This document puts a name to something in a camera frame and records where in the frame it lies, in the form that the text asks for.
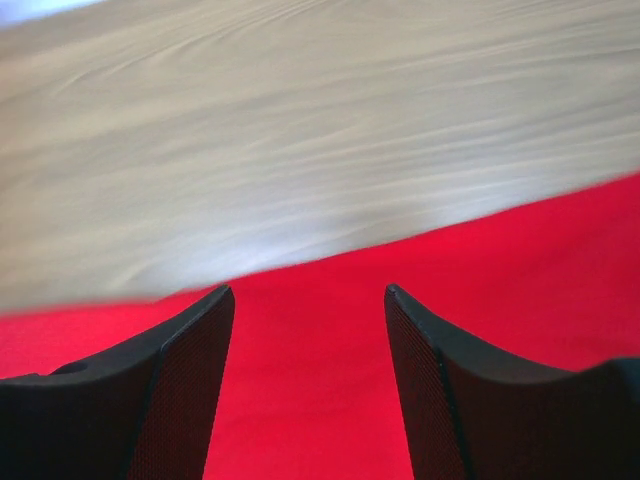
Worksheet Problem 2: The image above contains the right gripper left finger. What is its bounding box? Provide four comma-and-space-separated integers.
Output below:
1, 286, 235, 479

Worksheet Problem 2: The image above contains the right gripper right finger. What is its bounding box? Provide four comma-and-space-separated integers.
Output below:
384, 285, 639, 479

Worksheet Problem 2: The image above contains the red t shirt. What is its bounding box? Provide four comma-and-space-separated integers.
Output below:
1, 175, 639, 479

